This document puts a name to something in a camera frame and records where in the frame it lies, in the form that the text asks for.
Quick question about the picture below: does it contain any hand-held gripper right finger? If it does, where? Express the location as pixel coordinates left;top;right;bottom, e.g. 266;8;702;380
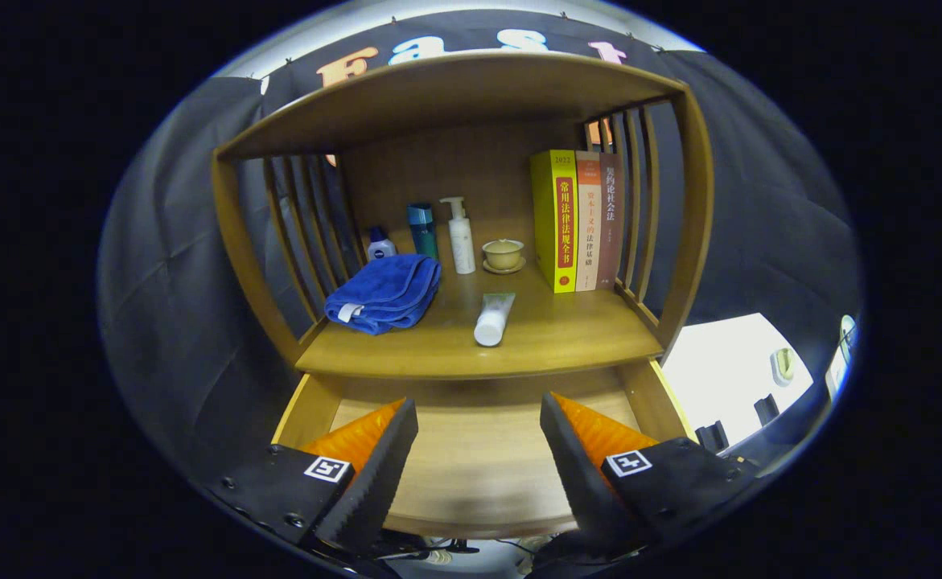
540;392;761;556

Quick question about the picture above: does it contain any yellow lidded tea cup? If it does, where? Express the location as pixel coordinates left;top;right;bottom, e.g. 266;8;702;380
482;238;528;275

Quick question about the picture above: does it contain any thick yellow book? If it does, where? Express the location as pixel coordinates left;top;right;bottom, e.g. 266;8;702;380
530;150;578;294

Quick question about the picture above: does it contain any clear green-capped cleanser tube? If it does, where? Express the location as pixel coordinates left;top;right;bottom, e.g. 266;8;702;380
473;292;516;347

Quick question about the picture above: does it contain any wooden drawer with black knob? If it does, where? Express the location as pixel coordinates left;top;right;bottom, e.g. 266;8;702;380
271;358;697;540

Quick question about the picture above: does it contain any brown book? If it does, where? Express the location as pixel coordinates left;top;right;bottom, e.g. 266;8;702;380
597;153;626;287

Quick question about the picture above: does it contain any white pump bottle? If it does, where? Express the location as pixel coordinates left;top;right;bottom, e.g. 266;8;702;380
439;197;477;275

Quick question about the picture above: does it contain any beige book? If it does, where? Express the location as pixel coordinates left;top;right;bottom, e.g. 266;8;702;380
574;150;603;292

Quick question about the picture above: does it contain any wooden cabinet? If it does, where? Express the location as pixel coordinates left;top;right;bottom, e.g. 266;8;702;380
212;52;715;387

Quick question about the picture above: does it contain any folded blue towel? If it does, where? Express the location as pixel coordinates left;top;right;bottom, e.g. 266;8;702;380
324;253;442;336

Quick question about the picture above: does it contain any white side cabinet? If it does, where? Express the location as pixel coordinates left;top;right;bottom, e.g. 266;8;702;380
660;312;816;459

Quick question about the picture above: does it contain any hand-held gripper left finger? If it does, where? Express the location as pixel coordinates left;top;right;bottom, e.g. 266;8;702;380
205;398;421;556

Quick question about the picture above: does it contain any teal bottle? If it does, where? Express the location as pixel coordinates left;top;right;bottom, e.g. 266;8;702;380
406;202;439;261

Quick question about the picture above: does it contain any wooden countertop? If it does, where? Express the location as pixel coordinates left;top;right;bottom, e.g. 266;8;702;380
295;265;664;380

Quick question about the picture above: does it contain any white side table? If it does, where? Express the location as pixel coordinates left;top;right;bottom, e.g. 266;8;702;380
825;314;859;403

